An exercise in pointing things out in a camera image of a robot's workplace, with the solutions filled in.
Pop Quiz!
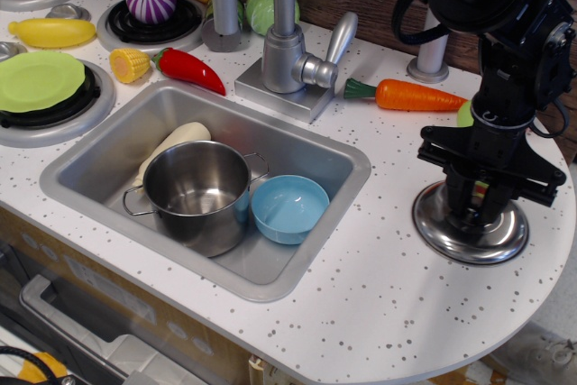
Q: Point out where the stainless steel pot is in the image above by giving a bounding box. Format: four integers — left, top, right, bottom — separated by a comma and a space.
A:
123, 141, 270, 258

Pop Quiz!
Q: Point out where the orange toy carrot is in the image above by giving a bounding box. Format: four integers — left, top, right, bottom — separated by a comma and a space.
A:
343, 78, 467, 112

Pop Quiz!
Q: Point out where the green toy cabbage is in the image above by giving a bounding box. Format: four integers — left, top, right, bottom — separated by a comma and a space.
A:
244, 0, 274, 36

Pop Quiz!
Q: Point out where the black cable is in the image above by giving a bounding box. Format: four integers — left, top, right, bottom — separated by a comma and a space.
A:
0, 346, 69, 385

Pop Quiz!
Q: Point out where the white toy daikon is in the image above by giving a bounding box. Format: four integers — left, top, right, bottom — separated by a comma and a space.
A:
130, 122, 212, 188

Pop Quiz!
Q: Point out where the red toy chili pepper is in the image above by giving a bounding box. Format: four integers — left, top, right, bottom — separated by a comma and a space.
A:
152, 48, 226, 96

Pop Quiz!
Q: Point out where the steel pot lid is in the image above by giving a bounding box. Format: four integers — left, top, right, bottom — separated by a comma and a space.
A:
412, 182, 529, 266

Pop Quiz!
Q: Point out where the light blue bowl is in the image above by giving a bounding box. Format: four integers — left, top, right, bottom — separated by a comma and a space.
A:
251, 175, 330, 245

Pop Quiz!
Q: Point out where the left silver post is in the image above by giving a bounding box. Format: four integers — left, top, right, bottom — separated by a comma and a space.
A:
201, 0, 242, 52

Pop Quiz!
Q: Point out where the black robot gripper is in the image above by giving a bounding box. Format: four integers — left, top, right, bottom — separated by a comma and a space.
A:
418, 96, 566, 225

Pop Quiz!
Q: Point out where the right silver post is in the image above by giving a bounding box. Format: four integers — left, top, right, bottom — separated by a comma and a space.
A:
407, 35, 449, 84

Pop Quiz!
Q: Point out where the silver toy faucet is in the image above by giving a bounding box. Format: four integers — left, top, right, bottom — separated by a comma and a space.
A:
235, 0, 358, 124

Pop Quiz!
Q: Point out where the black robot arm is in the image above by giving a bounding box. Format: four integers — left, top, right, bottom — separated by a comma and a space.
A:
392, 0, 576, 225

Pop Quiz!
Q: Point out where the yellow object under counter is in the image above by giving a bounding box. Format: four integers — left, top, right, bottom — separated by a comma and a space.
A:
18, 352, 68, 384

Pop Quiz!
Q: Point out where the silver post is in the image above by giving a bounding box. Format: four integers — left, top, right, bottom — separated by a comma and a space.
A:
407, 35, 449, 84
201, 0, 242, 52

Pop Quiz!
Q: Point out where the back right stove burner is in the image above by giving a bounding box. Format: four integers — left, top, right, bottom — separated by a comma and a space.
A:
96, 0, 206, 55

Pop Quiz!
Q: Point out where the front left stove burner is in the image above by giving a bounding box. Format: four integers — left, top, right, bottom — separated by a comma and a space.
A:
0, 59, 117, 149

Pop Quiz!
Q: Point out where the light green plate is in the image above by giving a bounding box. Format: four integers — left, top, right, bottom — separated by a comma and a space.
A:
1, 51, 86, 113

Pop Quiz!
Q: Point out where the yellow toy banana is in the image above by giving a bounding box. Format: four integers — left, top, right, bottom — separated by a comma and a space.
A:
8, 18, 96, 49

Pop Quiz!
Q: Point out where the toy oven door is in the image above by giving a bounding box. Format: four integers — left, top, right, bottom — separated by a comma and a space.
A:
0, 240, 253, 385

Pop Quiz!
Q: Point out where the yellow toy corn piece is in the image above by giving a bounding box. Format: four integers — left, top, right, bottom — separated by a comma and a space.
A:
109, 48, 151, 84

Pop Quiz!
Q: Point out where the light green toy pear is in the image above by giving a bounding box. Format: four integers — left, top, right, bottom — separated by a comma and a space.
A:
456, 101, 473, 127

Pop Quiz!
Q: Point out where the silver sink basin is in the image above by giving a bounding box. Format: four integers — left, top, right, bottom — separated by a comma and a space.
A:
40, 81, 371, 302

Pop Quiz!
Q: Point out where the silver stove knob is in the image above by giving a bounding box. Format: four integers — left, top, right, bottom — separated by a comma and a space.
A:
0, 41, 27, 62
46, 3, 91, 22

